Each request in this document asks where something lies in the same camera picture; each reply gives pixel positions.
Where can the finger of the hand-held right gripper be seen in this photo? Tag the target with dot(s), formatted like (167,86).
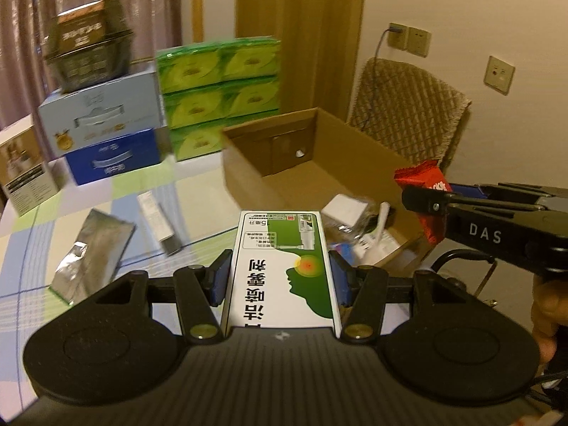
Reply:
(426,202)
(478,191)

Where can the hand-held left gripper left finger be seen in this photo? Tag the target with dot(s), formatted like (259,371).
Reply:
(220,275)

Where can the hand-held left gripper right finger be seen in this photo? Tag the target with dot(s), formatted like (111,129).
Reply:
(336,275)

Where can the red snack packet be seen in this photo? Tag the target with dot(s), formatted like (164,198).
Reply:
(421,177)

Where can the green and white medicine box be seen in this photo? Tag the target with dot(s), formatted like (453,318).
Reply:
(284,275)

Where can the white spoon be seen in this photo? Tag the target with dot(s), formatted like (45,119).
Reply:
(380,230)

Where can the white charger plug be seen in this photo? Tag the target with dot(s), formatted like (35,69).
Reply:
(344,208)

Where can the large cardboard box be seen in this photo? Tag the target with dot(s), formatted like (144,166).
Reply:
(310,142)

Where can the person's right hand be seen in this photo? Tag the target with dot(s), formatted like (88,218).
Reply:
(543,310)

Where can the white long box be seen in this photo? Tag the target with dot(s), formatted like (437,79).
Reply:
(155,217)

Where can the chair with woven cushion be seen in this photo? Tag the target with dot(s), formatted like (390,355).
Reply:
(408,97)

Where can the silver foil bag green edge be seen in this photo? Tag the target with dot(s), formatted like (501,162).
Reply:
(73,275)

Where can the dark blue tissue box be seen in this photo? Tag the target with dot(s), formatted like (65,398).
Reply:
(115,157)

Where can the stack of green tissue packs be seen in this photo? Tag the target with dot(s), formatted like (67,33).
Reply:
(195,97)

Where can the light blue milk carton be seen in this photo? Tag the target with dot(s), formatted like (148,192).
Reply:
(102,115)

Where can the beige product box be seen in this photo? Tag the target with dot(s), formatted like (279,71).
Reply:
(26,173)

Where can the wooden door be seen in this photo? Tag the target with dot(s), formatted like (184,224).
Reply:
(301,9)

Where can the beige wall socket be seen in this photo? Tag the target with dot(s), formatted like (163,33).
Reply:
(499,74)
(397,37)
(418,42)

